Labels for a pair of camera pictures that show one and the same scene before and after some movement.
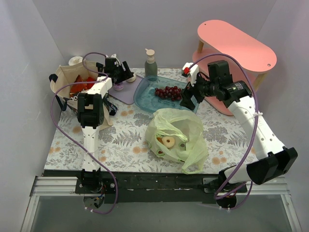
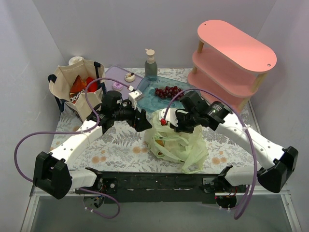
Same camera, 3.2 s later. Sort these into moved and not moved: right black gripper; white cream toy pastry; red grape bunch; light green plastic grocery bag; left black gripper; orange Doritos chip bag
Moved: right black gripper; left black gripper
Not moved: light green plastic grocery bag; orange Doritos chip bag; white cream toy pastry; red grape bunch
